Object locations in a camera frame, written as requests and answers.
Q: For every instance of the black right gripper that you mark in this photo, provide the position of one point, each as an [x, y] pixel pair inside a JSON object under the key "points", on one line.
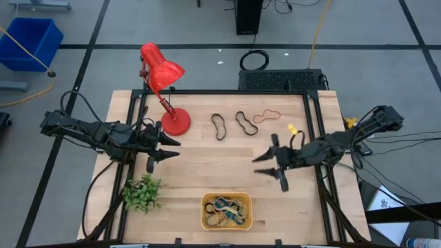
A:
{"points": [[286, 158]]}

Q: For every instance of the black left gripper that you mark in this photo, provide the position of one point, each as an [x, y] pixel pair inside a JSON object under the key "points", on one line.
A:
{"points": [[151, 139]]}

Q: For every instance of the wide black rubber band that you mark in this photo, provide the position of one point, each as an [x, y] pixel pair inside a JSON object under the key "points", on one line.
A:
{"points": [[248, 132]]}

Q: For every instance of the thin black rubber band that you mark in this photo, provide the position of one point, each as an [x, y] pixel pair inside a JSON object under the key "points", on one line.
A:
{"points": [[218, 137]]}

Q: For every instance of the blue rubber band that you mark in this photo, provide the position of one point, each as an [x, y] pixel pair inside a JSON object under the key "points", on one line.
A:
{"points": [[220, 204]]}

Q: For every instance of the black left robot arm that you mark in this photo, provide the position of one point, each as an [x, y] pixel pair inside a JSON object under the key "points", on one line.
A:
{"points": [[86, 132]]}

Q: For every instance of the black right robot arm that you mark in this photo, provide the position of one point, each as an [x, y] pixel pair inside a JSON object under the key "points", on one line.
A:
{"points": [[330, 144]]}

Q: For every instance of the yellow plastic bin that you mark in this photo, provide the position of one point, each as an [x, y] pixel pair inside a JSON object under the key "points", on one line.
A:
{"points": [[204, 224]]}

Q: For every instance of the blue plastic floor bin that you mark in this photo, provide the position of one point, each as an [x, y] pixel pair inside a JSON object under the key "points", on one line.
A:
{"points": [[31, 43]]}

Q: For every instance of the green plant in white pot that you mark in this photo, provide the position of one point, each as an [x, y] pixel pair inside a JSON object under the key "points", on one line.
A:
{"points": [[141, 194]]}

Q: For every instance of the red desk lamp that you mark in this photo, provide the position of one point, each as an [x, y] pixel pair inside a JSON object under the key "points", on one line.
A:
{"points": [[162, 70]]}

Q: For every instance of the black table clamp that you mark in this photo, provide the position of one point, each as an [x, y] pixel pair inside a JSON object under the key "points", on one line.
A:
{"points": [[177, 242], [278, 243]]}

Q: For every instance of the black perforated computer case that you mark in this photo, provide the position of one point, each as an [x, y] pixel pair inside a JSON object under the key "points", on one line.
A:
{"points": [[280, 80]]}

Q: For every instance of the small black box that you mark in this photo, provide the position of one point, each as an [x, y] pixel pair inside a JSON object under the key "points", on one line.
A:
{"points": [[365, 149]]}

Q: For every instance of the white printed box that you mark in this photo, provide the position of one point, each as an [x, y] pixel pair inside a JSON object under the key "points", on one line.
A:
{"points": [[389, 224]]}

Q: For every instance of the black bar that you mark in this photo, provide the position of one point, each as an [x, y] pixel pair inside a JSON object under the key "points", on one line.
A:
{"points": [[403, 212]]}

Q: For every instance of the black computer tower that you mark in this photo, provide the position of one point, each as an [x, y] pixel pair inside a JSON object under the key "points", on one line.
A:
{"points": [[248, 17]]}

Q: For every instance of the white can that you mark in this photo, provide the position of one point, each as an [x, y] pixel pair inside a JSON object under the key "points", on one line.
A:
{"points": [[423, 243]]}

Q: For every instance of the black aluminium table frame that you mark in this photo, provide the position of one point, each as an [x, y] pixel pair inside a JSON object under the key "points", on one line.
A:
{"points": [[224, 92]]}

